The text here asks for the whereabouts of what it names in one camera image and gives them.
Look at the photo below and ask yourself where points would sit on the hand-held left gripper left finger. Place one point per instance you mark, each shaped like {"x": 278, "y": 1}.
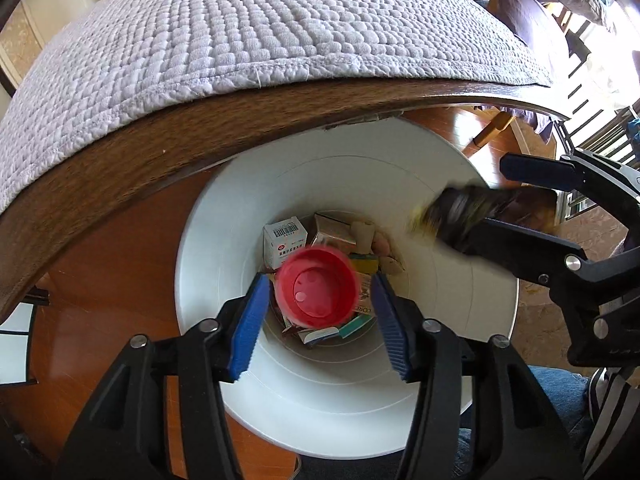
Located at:
{"x": 247, "y": 330}

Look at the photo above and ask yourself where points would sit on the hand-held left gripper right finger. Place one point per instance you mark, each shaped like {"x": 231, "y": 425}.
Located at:
{"x": 392, "y": 330}

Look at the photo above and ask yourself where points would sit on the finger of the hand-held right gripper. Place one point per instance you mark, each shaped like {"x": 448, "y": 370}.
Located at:
{"x": 525, "y": 250}
{"x": 540, "y": 170}

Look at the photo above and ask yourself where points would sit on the red plastic cap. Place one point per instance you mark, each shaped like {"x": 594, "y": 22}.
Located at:
{"x": 315, "y": 285}

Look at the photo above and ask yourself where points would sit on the black foil wrapper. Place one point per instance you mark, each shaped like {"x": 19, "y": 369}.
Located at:
{"x": 450, "y": 215}

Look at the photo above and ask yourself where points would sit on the white medicine box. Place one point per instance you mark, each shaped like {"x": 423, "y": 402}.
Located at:
{"x": 285, "y": 240}

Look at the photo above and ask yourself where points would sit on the white plastic bin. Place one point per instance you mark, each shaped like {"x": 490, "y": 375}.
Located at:
{"x": 350, "y": 170}

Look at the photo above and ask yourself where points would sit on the teal edged small box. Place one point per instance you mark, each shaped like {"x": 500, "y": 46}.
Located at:
{"x": 350, "y": 327}

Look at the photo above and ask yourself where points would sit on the yellow green packet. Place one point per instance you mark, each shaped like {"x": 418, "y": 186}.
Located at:
{"x": 365, "y": 262}

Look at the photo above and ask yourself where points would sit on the dark window grille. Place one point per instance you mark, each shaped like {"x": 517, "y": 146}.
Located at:
{"x": 580, "y": 105}

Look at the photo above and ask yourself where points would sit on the person's blue jeans leg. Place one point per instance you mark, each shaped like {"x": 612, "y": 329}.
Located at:
{"x": 565, "y": 390}

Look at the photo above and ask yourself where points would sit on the black white striped garment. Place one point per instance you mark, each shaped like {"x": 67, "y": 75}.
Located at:
{"x": 615, "y": 420}

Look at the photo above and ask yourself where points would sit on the wooden table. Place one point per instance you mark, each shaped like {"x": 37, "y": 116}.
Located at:
{"x": 125, "y": 160}

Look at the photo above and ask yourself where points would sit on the black framed paper screen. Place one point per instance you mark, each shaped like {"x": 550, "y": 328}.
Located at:
{"x": 15, "y": 330}

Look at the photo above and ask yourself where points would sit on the white quilted blanket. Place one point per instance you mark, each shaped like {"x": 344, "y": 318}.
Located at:
{"x": 250, "y": 35}

